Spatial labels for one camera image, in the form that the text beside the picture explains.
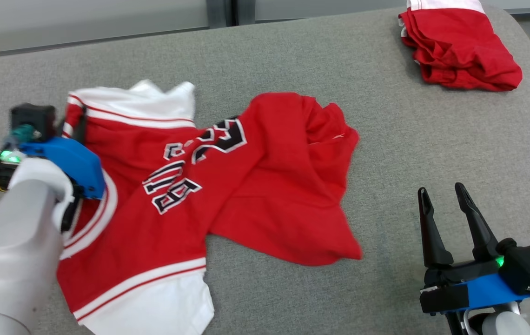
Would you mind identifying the red Bulls jersey white sleeves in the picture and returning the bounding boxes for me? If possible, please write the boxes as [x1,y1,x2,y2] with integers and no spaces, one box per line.
[56,79,364,335]

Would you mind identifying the red shorts white trim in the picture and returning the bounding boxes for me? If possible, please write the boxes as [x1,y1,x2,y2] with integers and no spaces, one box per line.
[397,0,523,93]

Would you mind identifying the grey partition post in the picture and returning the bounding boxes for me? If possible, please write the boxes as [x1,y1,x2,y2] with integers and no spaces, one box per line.
[205,0,257,29]

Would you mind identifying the left arm cable teal plug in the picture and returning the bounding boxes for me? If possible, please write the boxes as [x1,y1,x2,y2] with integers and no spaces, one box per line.
[0,123,39,229]

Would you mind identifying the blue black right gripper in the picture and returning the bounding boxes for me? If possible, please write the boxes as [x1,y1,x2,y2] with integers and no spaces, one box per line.
[417,182,530,315]

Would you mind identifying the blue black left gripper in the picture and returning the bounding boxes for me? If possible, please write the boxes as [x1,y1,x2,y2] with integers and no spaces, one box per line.
[18,106,107,201]

